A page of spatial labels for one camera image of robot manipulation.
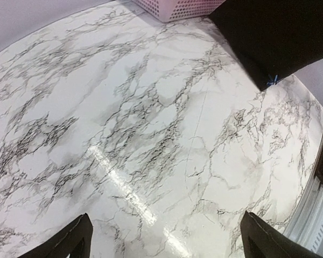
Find black t-shirt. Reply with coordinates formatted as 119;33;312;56
209;0;323;91

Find white plastic laundry basket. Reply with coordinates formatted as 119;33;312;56
134;0;225;23

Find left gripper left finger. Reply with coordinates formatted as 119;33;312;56
20;213;93;258

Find aluminium front rail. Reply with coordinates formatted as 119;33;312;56
283;134;323;253

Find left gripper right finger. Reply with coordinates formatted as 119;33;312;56
240;211;319;258

